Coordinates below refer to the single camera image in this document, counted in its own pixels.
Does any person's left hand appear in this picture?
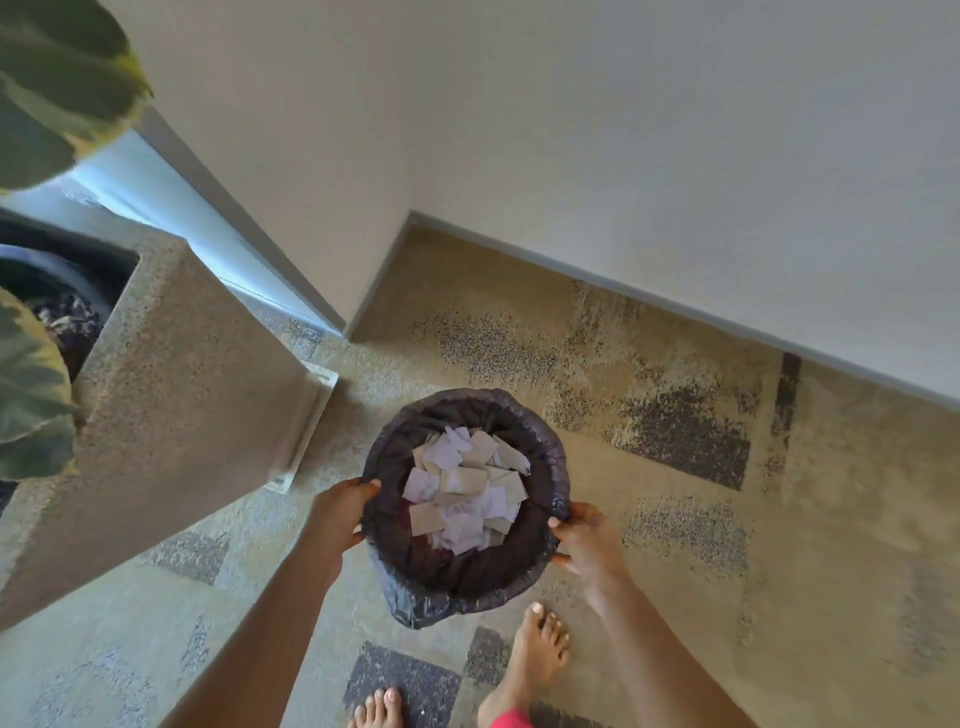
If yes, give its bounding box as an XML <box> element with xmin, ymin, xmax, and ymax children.
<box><xmin>303</xmin><ymin>478</ymin><xmax>384</xmax><ymax>558</ymax></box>

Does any person's right hand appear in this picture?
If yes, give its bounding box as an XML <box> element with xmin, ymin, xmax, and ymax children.
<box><xmin>547</xmin><ymin>501</ymin><xmax>633</xmax><ymax>601</ymax></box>

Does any trash bin with black bag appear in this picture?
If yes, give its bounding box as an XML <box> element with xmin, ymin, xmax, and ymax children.
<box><xmin>360</xmin><ymin>387</ymin><xmax>573</xmax><ymax>630</ymax></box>

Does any person's left forearm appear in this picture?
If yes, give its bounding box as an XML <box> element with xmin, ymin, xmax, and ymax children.
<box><xmin>160</xmin><ymin>528</ymin><xmax>352</xmax><ymax>728</ymax></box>

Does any person's right forearm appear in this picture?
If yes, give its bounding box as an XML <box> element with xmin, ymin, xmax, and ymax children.
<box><xmin>585</xmin><ymin>576</ymin><xmax>759</xmax><ymax>728</ymax></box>

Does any pile of white paper scraps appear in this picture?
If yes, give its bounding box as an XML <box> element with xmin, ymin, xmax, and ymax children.
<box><xmin>402</xmin><ymin>425</ymin><xmax>533</xmax><ymax>557</ymax></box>

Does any person's right foot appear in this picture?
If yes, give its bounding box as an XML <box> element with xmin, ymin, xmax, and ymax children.
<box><xmin>476</xmin><ymin>601</ymin><xmax>572</xmax><ymax>728</ymax></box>

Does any person's foot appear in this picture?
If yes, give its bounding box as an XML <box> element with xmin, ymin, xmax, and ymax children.
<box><xmin>351</xmin><ymin>685</ymin><xmax>406</xmax><ymax>728</ymax></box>
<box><xmin>476</xmin><ymin>601</ymin><xmax>572</xmax><ymax>728</ymax></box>

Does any speckled stone planter box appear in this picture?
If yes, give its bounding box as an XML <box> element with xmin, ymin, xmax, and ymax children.
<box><xmin>0</xmin><ymin>204</ymin><xmax>340</xmax><ymax>636</ymax></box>

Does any person's left foot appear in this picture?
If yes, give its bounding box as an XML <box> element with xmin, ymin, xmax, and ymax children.
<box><xmin>351</xmin><ymin>685</ymin><xmax>406</xmax><ymax>728</ymax></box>

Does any dark potting soil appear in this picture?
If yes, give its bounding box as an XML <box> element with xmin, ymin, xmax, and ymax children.
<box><xmin>28</xmin><ymin>291</ymin><xmax>106</xmax><ymax>376</ymax></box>

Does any black plant pot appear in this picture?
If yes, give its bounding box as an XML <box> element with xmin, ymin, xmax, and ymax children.
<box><xmin>0</xmin><ymin>238</ymin><xmax>141</xmax><ymax>385</ymax></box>

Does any green leafy plant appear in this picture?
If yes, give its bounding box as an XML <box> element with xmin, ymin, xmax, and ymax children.
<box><xmin>0</xmin><ymin>0</ymin><xmax>156</xmax><ymax>483</ymax></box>

